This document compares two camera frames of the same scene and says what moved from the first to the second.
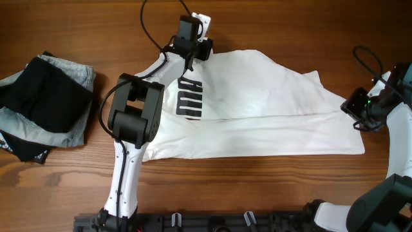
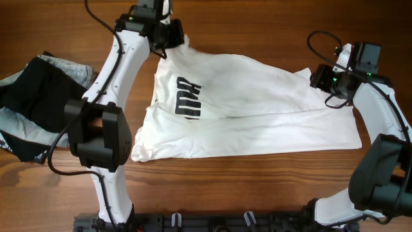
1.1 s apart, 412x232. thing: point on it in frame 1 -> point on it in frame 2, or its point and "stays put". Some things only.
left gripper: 206,48 -> 178,40
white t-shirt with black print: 247,104 stays put
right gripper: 353,107 -> 322,79
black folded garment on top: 46,95 stays put
